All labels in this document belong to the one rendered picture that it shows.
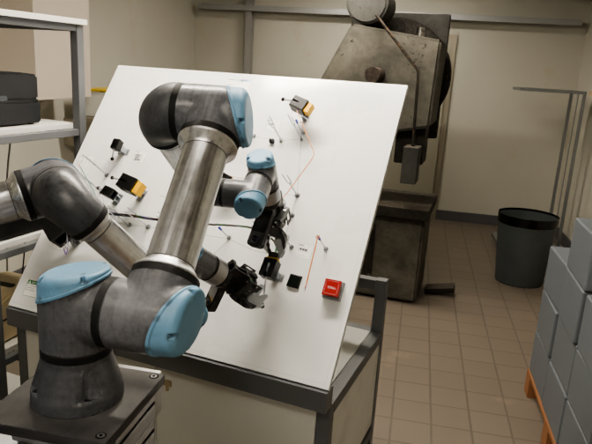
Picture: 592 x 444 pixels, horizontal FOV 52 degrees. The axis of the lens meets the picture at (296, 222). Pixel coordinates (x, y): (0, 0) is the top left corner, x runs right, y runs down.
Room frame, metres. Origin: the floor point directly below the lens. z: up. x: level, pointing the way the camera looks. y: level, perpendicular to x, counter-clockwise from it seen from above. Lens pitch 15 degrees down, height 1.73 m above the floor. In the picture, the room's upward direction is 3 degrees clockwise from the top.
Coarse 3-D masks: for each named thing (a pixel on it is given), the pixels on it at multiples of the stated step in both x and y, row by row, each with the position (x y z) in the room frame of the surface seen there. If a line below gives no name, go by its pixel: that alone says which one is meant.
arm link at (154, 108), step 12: (168, 84) 1.19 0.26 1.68; (156, 96) 1.17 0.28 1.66; (168, 96) 1.16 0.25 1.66; (144, 108) 1.18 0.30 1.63; (156, 108) 1.15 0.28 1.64; (144, 120) 1.18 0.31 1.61; (156, 120) 1.16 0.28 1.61; (144, 132) 1.21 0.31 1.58; (156, 132) 1.17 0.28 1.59; (168, 132) 1.16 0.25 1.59; (156, 144) 1.23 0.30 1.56; (168, 144) 1.23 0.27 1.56; (168, 156) 1.30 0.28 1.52; (216, 204) 1.50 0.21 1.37
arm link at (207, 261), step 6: (204, 252) 1.47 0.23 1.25; (210, 252) 1.50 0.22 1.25; (198, 258) 1.44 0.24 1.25; (204, 258) 1.46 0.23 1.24; (210, 258) 1.48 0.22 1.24; (216, 258) 1.50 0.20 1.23; (198, 264) 1.45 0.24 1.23; (204, 264) 1.46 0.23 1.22; (210, 264) 1.47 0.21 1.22; (216, 264) 1.49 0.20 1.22; (198, 270) 1.45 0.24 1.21; (204, 270) 1.46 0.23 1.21; (210, 270) 1.47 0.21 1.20; (216, 270) 1.48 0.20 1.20; (198, 276) 1.45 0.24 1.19; (204, 276) 1.47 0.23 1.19; (210, 276) 1.48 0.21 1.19
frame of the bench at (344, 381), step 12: (348, 324) 2.09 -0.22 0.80; (360, 324) 2.10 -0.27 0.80; (24, 336) 1.94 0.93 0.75; (372, 336) 2.01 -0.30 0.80; (24, 348) 1.94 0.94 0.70; (360, 348) 1.90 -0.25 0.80; (372, 348) 1.93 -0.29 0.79; (24, 360) 1.94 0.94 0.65; (360, 360) 1.81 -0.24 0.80; (24, 372) 1.95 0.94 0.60; (348, 372) 1.73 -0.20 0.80; (336, 384) 1.65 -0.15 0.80; (348, 384) 1.67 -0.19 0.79; (336, 396) 1.58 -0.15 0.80; (336, 408) 1.57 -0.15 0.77; (324, 420) 1.52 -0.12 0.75; (372, 420) 2.04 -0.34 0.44; (324, 432) 1.52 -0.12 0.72; (372, 432) 2.06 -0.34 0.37
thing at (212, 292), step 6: (210, 288) 1.58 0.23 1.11; (216, 288) 1.55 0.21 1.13; (222, 288) 1.54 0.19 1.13; (210, 294) 1.57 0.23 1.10; (216, 294) 1.54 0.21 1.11; (222, 294) 1.55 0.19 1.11; (210, 300) 1.57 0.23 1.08; (216, 300) 1.56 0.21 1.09; (210, 306) 1.56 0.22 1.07; (216, 306) 1.57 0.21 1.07
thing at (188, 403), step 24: (168, 384) 1.71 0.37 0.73; (192, 384) 1.69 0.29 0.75; (216, 384) 1.65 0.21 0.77; (168, 408) 1.72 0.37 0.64; (192, 408) 1.69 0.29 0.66; (216, 408) 1.65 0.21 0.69; (240, 408) 1.62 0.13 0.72; (264, 408) 1.59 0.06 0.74; (288, 408) 1.56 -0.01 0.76; (168, 432) 1.72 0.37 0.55; (192, 432) 1.68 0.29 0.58; (216, 432) 1.65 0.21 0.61; (240, 432) 1.62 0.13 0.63; (264, 432) 1.59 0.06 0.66; (288, 432) 1.56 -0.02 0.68; (312, 432) 1.54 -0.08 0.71
